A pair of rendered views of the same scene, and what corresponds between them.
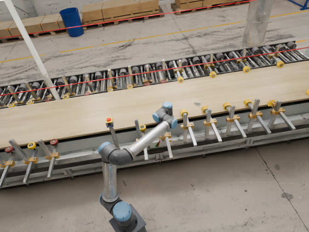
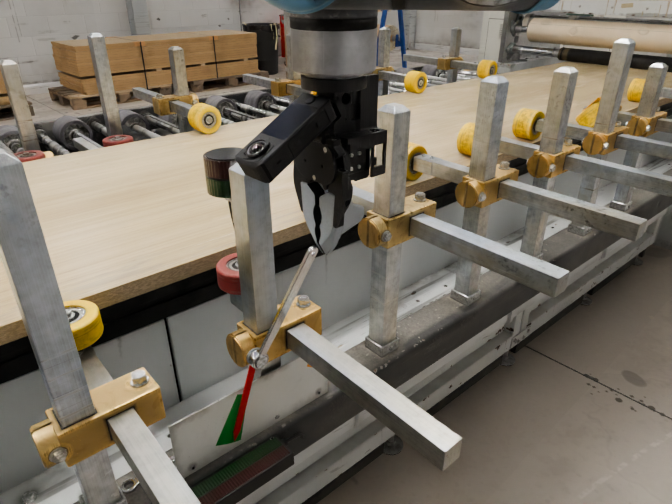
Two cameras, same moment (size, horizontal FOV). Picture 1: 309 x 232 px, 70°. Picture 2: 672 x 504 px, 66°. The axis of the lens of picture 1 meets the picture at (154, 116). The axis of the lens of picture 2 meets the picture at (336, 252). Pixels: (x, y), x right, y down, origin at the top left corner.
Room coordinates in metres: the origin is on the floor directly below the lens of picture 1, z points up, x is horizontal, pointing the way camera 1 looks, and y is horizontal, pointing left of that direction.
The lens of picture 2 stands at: (1.08, 0.23, 1.30)
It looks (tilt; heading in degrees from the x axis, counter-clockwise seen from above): 28 degrees down; 321
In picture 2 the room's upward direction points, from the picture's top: straight up
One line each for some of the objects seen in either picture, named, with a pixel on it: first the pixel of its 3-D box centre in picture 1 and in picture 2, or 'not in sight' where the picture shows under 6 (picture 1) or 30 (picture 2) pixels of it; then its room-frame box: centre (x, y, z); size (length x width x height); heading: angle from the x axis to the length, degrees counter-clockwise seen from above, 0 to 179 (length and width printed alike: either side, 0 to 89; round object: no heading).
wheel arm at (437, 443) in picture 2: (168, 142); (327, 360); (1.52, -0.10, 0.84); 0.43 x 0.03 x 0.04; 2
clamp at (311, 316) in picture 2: (164, 136); (274, 330); (1.62, -0.08, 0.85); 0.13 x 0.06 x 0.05; 92
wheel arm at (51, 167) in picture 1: (53, 160); not in sight; (1.51, 1.15, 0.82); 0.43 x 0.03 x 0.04; 2
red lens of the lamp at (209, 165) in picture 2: not in sight; (228, 162); (1.66, -0.06, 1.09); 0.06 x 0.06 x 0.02
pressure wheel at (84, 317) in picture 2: (142, 130); (75, 347); (1.74, 0.15, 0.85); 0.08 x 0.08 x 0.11
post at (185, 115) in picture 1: (185, 129); (386, 251); (1.62, -0.31, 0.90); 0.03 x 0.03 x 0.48; 2
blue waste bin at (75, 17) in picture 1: (72, 22); not in sight; (7.04, 2.07, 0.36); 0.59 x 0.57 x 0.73; 4
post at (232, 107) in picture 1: (230, 122); (544, 180); (1.64, -0.81, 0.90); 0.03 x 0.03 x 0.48; 2
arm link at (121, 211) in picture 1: (122, 213); not in sight; (0.85, 0.39, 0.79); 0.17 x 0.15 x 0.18; 42
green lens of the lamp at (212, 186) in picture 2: not in sight; (230, 181); (1.66, -0.06, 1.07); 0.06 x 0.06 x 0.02
